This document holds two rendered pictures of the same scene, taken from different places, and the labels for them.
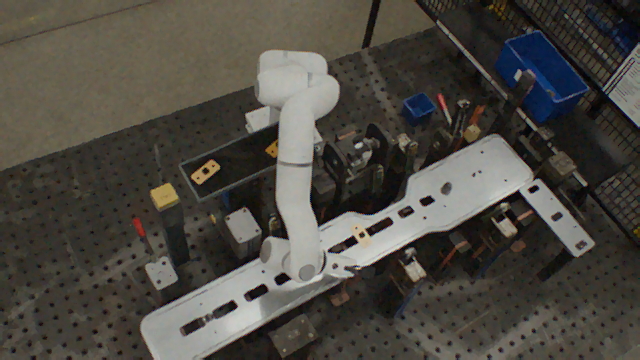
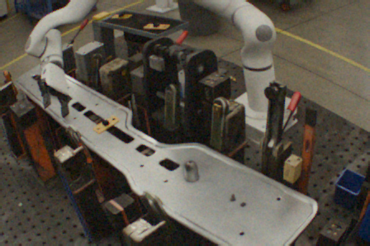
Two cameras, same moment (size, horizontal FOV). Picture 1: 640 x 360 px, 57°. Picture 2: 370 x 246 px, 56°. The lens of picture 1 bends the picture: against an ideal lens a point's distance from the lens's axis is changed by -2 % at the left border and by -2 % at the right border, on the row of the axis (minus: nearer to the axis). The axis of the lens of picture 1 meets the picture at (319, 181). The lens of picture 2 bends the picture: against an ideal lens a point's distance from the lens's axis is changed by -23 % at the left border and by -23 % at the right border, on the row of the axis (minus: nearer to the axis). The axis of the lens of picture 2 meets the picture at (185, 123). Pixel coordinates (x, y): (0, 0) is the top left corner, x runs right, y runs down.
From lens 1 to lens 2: 1.88 m
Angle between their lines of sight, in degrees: 61
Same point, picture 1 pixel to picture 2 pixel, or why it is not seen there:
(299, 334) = (21, 108)
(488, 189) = (215, 219)
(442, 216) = (149, 181)
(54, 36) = (318, 78)
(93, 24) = (338, 88)
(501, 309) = not seen: outside the picture
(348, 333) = (68, 206)
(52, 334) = not seen: hidden behind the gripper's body
